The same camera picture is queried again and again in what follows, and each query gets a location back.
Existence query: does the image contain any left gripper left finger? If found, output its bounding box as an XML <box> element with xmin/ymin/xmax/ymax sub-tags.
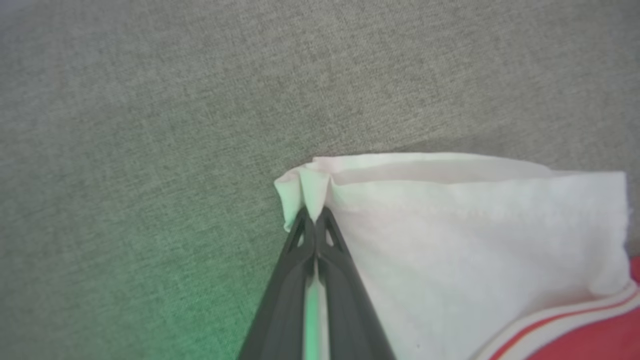
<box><xmin>237</xmin><ymin>206</ymin><xmax>317</xmax><ymax>360</ymax></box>

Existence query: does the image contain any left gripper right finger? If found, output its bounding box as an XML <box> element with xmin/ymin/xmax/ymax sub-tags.
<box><xmin>316</xmin><ymin>206</ymin><xmax>396</xmax><ymax>360</ymax></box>

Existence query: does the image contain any red white Bulls jersey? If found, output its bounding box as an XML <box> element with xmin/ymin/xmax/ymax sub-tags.
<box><xmin>274</xmin><ymin>152</ymin><xmax>640</xmax><ymax>360</ymax></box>

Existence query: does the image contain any grey fabric sofa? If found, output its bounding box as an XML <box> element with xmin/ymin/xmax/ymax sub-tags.
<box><xmin>0</xmin><ymin>0</ymin><xmax>640</xmax><ymax>360</ymax></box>

